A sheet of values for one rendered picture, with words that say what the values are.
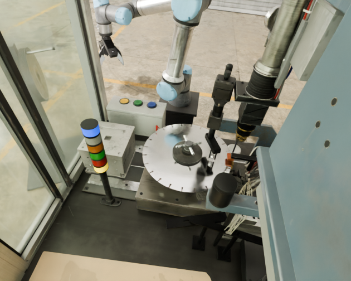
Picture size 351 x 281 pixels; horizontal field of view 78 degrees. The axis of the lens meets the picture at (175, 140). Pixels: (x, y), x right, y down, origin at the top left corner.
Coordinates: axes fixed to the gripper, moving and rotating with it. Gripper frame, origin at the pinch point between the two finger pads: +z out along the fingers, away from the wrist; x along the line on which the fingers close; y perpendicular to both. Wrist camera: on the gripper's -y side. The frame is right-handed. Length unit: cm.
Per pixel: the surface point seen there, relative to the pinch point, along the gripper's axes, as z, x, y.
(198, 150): -5, -6, -81
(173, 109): 16.3, -24.9, -32.0
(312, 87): -53, 10, -111
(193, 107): 16, -37, -36
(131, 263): 16, 30, -98
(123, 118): 6.5, 8.1, -38.6
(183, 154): -5, 1, -80
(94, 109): -2.6, 20.5, -38.0
